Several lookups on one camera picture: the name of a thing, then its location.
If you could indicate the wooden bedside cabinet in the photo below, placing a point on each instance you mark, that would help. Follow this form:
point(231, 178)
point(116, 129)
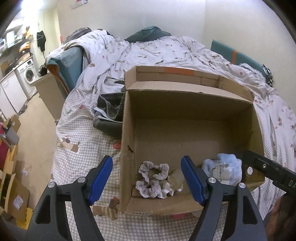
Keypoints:
point(52, 94)

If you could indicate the white washing machine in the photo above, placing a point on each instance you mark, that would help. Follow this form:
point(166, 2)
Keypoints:
point(27, 74)

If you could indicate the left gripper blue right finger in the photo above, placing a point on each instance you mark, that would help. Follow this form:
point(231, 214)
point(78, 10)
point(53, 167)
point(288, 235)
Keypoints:
point(196, 180)

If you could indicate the small clear plastic packet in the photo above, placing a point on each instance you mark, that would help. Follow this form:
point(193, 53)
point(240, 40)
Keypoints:
point(223, 172)

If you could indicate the pink round soft object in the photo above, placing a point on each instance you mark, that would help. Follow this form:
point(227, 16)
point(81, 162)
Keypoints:
point(179, 216)

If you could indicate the teal cushion with orange stripe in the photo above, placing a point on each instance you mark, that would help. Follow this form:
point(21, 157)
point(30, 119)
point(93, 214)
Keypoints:
point(237, 58)

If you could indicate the dark grey garment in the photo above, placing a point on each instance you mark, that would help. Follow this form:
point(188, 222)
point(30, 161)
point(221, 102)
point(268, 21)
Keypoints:
point(108, 116)

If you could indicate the brown cardboard box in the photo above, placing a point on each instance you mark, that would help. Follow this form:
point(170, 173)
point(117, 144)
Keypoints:
point(170, 113)

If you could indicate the white lace scrunchie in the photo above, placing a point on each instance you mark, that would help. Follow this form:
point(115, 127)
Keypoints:
point(154, 182)

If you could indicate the teal pillow at headboard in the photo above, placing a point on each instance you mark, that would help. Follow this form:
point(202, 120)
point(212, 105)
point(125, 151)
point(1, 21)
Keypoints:
point(147, 34)

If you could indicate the patterned white duvet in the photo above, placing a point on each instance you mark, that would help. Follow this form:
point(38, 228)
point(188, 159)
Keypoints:
point(80, 147)

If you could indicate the black hanging garment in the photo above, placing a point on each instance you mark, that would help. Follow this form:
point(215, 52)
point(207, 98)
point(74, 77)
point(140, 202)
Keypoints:
point(41, 40)

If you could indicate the light blue fluffy sock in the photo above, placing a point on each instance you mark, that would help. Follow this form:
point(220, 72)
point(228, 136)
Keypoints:
point(235, 163)

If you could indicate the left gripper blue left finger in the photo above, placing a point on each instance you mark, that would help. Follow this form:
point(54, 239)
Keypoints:
point(97, 179)

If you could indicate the cardboard box on floor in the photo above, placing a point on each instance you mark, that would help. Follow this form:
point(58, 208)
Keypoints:
point(14, 197)

